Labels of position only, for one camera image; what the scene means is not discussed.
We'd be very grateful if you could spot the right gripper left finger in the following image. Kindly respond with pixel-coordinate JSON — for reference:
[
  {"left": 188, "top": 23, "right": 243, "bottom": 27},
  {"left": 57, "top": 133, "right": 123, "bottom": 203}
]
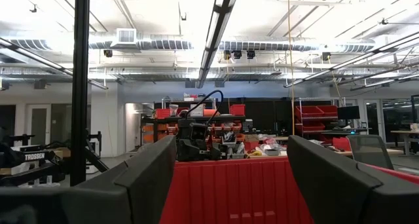
[{"left": 60, "top": 134, "right": 178, "bottom": 224}]

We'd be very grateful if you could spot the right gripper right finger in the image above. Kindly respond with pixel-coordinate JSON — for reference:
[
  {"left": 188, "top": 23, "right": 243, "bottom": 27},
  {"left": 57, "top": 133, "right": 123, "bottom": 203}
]
[{"left": 286, "top": 134, "right": 419, "bottom": 224}]

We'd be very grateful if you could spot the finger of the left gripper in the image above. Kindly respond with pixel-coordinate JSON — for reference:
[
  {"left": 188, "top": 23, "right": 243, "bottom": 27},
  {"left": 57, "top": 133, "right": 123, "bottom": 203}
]
[
  {"left": 209, "top": 144, "right": 227, "bottom": 160},
  {"left": 178, "top": 141, "right": 196, "bottom": 162}
]

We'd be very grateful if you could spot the red plastic bin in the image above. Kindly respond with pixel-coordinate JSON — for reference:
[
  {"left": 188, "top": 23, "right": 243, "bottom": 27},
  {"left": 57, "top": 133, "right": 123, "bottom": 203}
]
[{"left": 159, "top": 156, "right": 419, "bottom": 224}]

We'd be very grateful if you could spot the black shelf unit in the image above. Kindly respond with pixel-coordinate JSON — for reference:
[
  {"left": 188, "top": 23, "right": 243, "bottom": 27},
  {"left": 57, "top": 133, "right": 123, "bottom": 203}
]
[{"left": 140, "top": 98, "right": 248, "bottom": 145}]

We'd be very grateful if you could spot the white box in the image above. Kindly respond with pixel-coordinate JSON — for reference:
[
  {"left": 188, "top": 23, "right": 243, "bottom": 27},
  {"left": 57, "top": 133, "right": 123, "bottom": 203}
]
[{"left": 189, "top": 102, "right": 206, "bottom": 118}]

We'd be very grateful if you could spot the clear plastic bag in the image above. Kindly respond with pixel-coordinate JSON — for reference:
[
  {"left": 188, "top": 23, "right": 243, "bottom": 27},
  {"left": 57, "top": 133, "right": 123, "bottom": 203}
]
[{"left": 258, "top": 137, "right": 289, "bottom": 157}]

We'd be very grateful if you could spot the blue grey office chair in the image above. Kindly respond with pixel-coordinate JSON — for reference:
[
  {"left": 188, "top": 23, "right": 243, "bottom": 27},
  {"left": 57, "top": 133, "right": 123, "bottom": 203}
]
[{"left": 346, "top": 134, "right": 396, "bottom": 171}]

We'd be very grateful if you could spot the black monitor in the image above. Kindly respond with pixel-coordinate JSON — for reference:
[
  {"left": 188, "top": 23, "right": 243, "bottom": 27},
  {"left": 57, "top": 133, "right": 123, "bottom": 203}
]
[{"left": 337, "top": 105, "right": 361, "bottom": 121}]

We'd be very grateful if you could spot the wooden desk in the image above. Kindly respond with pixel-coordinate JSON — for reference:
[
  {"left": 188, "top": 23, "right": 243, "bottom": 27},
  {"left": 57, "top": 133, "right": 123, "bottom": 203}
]
[{"left": 390, "top": 128, "right": 419, "bottom": 157}]

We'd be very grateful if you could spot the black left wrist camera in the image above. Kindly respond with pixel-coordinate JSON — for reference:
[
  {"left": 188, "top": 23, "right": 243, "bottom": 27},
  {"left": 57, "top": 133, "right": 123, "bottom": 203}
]
[{"left": 189, "top": 122, "right": 210, "bottom": 141}]

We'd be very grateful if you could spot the black cable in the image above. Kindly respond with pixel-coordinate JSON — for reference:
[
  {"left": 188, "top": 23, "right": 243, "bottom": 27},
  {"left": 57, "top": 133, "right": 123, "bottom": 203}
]
[{"left": 185, "top": 89, "right": 225, "bottom": 126}]

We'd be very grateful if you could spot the metal wire rack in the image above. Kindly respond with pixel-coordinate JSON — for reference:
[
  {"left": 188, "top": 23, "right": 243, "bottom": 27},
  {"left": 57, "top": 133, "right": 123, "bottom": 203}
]
[{"left": 293, "top": 98, "right": 340, "bottom": 143}]

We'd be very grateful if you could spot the yellow cable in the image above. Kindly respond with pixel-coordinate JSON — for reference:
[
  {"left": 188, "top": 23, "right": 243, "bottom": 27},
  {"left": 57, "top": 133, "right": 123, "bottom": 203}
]
[{"left": 287, "top": 0, "right": 296, "bottom": 136}]

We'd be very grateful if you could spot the black aluminium frame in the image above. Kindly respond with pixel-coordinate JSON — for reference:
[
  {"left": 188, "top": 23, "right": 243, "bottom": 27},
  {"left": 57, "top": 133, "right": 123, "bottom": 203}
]
[{"left": 69, "top": 0, "right": 111, "bottom": 187}]

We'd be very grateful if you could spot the black ceiling light rail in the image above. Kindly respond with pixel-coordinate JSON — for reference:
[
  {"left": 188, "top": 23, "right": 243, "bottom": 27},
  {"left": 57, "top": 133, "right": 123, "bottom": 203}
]
[{"left": 195, "top": 0, "right": 242, "bottom": 89}]

